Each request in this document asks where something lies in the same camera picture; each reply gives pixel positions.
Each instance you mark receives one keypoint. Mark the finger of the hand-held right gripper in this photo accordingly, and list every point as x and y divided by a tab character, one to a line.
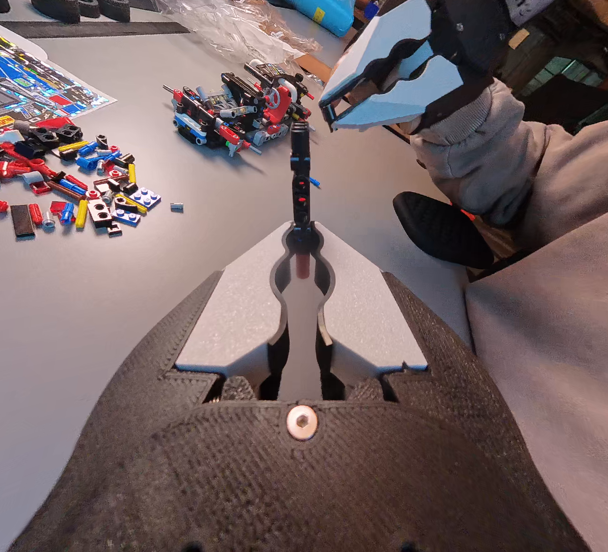
384	34
408	96

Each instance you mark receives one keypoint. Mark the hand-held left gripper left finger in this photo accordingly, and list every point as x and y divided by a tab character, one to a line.
232	319

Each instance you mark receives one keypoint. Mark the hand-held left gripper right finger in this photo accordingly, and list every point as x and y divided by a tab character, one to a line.
370	324

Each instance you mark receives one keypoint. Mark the black lego link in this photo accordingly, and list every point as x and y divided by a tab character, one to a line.
327	113

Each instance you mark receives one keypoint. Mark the long red lego beam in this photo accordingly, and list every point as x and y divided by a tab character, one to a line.
302	265

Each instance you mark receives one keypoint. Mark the black lego panel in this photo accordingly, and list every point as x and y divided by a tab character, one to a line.
301	210

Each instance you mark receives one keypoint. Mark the person's right forearm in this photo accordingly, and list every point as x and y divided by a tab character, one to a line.
498	158

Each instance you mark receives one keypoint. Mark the blue lego pin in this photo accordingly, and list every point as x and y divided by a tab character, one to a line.
314	181

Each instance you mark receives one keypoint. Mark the partly built lego car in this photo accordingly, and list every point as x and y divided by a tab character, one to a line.
237	105

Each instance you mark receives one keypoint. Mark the pile of mixed lego pieces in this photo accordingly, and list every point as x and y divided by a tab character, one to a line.
71	177

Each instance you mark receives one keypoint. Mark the black lego tyre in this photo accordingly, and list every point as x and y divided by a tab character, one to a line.
111	2

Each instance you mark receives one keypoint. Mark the person's right hand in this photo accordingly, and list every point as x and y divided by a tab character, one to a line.
361	94

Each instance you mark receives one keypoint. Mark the blue crate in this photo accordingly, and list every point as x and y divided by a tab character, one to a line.
372	10

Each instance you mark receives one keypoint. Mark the clear plastic bag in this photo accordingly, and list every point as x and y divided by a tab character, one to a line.
228	15

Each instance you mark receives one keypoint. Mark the colourful sticker sheet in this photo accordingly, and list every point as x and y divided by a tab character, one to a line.
42	82

